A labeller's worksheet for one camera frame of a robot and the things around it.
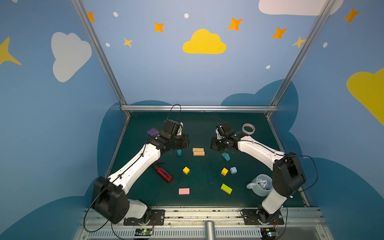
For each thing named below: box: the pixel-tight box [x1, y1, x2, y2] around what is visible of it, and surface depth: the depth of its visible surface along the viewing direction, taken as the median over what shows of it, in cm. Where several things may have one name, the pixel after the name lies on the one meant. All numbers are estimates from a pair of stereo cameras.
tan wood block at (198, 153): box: [193, 151, 205, 156], surface depth 99 cm
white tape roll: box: [242, 123, 256, 135], surface depth 114 cm
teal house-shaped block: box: [221, 152, 231, 162], surface depth 98 cm
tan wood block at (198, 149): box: [192, 148, 204, 152], surface depth 101 cm
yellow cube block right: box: [221, 167, 229, 176], surface depth 90 cm
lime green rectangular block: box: [220, 183, 233, 195], surface depth 85 cm
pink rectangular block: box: [178, 188, 190, 195], surface depth 84 cm
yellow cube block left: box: [182, 166, 190, 175], surface depth 90 cm
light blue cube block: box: [229, 166, 238, 174], surface depth 90 cm
